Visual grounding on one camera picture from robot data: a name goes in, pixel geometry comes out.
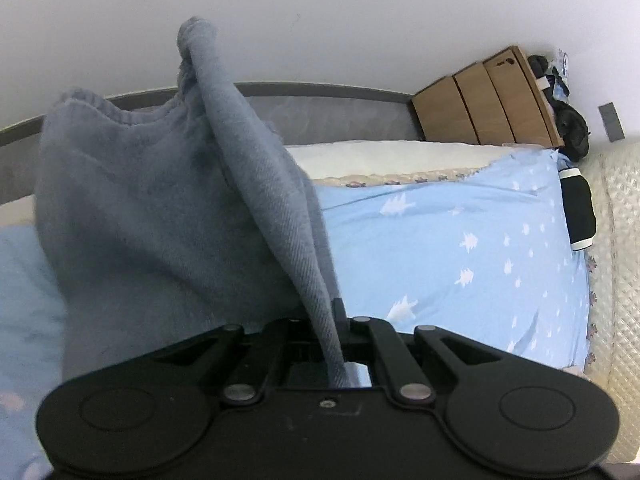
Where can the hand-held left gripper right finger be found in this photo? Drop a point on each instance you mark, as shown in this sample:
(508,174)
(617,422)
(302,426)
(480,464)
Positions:
(370,340)

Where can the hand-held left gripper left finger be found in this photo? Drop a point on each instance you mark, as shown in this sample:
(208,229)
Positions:
(287,340)

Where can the black clothes pile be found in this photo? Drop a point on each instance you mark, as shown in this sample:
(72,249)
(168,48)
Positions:
(572,127)

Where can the light blue star-print bed sheet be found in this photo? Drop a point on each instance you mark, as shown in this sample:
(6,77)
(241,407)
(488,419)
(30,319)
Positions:
(450,260)

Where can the black bolster pillow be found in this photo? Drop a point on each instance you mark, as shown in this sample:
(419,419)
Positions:
(579,210)

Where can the cream quilted headboard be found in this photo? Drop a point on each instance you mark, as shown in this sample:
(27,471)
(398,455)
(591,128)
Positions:
(620,260)

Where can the wooden nightstand with drawers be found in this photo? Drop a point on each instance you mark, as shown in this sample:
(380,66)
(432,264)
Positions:
(480,100)

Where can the white and blue plastic bag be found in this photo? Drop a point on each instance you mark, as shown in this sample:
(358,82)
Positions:
(562,67)

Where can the dark grey bed frame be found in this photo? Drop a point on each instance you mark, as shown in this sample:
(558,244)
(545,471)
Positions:
(325,115)

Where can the grey wall switch plate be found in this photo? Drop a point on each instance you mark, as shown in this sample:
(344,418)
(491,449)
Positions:
(611,121)

